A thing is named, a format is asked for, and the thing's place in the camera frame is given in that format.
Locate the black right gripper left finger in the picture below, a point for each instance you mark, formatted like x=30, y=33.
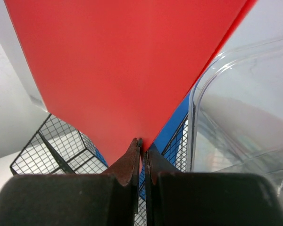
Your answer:
x=106, y=199

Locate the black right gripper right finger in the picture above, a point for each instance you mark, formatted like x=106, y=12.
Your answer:
x=175, y=198

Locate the blue folder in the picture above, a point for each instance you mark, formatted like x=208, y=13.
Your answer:
x=172, y=140

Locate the black wire mesh shelf rack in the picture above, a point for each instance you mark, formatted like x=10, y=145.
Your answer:
x=58, y=148

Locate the clear plastic drawer organizer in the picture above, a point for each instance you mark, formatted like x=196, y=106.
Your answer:
x=235, y=117

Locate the red folder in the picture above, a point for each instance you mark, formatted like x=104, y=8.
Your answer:
x=118, y=69

